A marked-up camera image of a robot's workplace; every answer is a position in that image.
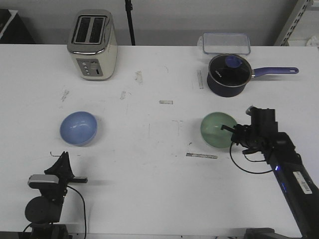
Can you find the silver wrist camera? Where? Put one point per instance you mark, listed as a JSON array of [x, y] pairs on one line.
[[42, 181], [249, 110]]

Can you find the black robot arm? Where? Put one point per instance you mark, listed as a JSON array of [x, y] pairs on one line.
[[300, 192], [44, 212]]

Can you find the clear plastic food container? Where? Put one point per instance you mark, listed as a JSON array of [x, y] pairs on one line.
[[218, 43]]

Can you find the white crumpled item on shelf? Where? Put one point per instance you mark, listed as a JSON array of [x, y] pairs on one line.
[[313, 42]]

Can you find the green bowl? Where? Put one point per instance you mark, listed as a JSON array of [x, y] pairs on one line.
[[211, 130]]

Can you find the blue bowl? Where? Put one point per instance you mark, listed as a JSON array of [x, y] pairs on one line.
[[78, 128]]

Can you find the grey metal shelf upright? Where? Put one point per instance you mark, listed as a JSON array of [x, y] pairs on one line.
[[292, 21]]

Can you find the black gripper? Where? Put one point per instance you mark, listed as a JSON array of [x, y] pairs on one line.
[[59, 191], [255, 137]]

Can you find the glass pot lid blue knob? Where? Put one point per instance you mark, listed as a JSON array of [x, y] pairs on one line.
[[229, 70]]

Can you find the cream two-slot toaster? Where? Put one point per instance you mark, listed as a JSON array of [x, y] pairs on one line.
[[92, 44]]

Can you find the dark blue saucepan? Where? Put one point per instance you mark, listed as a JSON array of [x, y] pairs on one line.
[[226, 91]]

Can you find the black tripod pole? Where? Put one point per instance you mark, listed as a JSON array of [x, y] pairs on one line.
[[128, 9]]

